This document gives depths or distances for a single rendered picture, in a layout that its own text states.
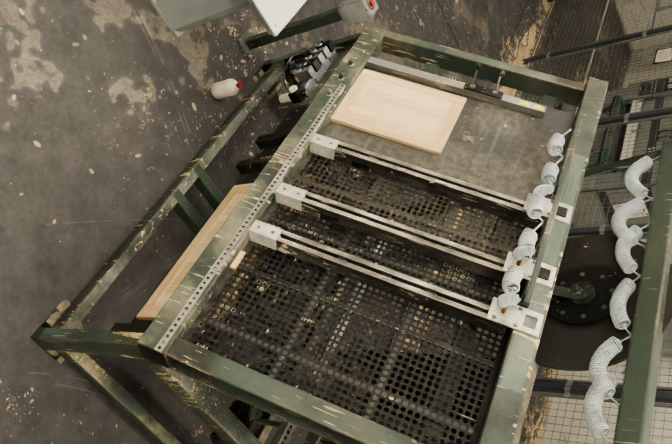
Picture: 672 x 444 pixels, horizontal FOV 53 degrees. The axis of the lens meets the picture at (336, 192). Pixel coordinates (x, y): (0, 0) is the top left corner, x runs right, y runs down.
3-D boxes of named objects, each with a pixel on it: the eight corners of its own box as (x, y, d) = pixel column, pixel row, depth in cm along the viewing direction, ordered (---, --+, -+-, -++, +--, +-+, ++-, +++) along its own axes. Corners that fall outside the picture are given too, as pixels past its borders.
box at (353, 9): (343, -3, 371) (369, -12, 360) (353, 16, 377) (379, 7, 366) (334, 8, 363) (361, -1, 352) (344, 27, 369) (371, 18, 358)
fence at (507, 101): (369, 62, 362) (370, 56, 359) (544, 112, 338) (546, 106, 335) (366, 67, 359) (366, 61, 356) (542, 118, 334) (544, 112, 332)
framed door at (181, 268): (236, 188, 362) (234, 185, 361) (314, 177, 328) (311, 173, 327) (138, 320, 306) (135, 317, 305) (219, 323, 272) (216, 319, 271)
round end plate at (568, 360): (518, 232, 354) (684, 222, 305) (521, 240, 356) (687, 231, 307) (476, 357, 304) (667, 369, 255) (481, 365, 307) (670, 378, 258)
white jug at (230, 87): (216, 79, 392) (240, 72, 380) (225, 93, 397) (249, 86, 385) (207, 89, 386) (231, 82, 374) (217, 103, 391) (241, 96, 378)
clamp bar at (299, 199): (284, 189, 298) (282, 151, 280) (549, 283, 267) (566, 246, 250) (273, 205, 292) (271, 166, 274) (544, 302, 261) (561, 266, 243)
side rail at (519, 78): (385, 46, 382) (387, 30, 374) (580, 100, 354) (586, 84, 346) (381, 52, 378) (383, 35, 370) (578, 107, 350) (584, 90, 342)
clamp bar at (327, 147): (316, 141, 319) (317, 102, 301) (566, 222, 289) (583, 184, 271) (307, 154, 313) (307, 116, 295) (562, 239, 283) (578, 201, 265)
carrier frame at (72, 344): (266, 60, 428) (372, 28, 377) (364, 215, 495) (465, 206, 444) (29, 337, 291) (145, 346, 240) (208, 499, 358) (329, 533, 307)
